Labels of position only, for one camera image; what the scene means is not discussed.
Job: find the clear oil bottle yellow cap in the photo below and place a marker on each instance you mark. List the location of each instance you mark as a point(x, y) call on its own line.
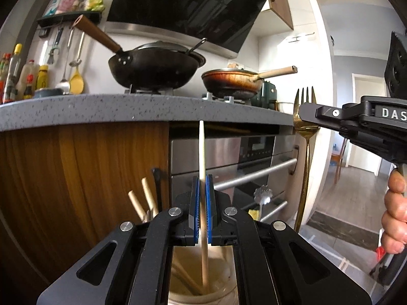
point(10, 91)

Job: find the wooden chair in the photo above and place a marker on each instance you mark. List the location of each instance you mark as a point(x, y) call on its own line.
point(338, 158)

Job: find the red label sauce bottle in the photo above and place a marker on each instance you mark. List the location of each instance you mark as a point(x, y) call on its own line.
point(28, 92)

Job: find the silver flower-head spoon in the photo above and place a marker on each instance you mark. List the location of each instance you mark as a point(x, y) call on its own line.
point(262, 197)

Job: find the grey speckled countertop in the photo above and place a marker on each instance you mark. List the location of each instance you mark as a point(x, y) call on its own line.
point(114, 108)

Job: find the wooden chopstick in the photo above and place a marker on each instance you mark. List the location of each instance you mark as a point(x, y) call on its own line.
point(137, 206)
point(149, 197)
point(181, 274)
point(202, 205)

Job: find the green kitchen appliance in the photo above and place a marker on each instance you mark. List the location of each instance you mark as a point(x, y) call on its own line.
point(266, 98)

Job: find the black wall shelf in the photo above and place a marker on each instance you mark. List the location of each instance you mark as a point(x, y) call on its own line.
point(68, 17)

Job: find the stainless steel built-in oven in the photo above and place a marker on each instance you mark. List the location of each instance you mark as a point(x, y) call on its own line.
point(244, 161)

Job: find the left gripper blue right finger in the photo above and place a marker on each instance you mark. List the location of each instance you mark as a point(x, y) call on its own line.
point(220, 229)

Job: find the person right hand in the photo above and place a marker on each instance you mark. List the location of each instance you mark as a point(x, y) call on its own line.
point(394, 218)

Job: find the brown frying pan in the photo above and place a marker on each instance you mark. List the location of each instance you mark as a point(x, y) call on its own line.
point(239, 84)

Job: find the hanging metal ladle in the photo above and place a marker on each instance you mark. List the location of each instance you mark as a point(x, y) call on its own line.
point(64, 84)

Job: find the yellow hanging spoon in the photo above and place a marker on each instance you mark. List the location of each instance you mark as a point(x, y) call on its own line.
point(76, 80)

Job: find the black wok wooden handle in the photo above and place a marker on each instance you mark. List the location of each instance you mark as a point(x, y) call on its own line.
point(150, 67)

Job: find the wooden cabinet door left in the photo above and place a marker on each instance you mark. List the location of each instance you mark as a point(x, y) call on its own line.
point(65, 188)

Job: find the yellow tulip utensil right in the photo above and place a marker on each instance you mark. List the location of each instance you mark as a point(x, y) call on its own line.
point(254, 213)

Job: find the black range hood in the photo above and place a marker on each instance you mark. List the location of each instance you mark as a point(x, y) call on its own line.
point(224, 23)

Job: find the white floral ceramic utensil holder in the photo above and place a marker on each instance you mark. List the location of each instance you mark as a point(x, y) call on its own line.
point(222, 277)

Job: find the red plastic bag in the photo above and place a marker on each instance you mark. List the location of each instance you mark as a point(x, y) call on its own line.
point(380, 253)

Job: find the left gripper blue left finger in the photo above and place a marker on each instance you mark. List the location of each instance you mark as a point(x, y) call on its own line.
point(187, 227)

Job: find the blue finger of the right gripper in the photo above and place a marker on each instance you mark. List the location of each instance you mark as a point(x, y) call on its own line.
point(325, 116)

